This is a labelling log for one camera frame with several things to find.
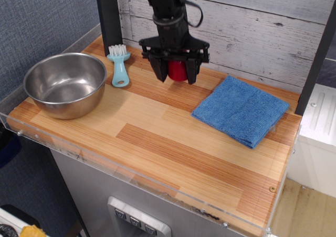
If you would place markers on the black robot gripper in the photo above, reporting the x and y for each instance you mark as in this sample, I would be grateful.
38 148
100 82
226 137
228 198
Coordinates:
174 42

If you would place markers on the red dome-shaped toy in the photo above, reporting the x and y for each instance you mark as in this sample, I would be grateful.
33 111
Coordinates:
177 70

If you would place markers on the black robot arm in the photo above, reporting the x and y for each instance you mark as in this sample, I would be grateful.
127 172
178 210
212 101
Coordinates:
170 12

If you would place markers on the silver toy dispenser panel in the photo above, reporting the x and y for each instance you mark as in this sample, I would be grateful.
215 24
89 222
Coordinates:
134 221

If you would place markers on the teal scrub brush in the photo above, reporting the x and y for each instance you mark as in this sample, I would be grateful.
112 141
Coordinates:
118 54

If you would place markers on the folded blue cloth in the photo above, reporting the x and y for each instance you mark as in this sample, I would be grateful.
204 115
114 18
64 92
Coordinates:
242 111

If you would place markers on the stainless steel bowl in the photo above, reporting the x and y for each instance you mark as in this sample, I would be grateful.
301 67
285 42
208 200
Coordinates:
66 86

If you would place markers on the clear acrylic table guard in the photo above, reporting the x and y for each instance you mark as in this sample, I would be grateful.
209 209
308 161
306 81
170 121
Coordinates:
178 158

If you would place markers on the white cabinet at right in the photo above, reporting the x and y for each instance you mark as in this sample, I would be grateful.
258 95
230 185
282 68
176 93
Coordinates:
313 162

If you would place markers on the black and yellow object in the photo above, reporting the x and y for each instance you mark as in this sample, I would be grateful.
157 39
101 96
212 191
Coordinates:
13 220

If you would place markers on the left black vertical post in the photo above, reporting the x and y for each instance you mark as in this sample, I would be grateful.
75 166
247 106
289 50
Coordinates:
109 23

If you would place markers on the black vertical post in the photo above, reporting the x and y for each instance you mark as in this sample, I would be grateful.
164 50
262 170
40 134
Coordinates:
109 23
317 64

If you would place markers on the right black vertical post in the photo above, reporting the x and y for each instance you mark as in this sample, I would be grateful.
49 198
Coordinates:
317 64

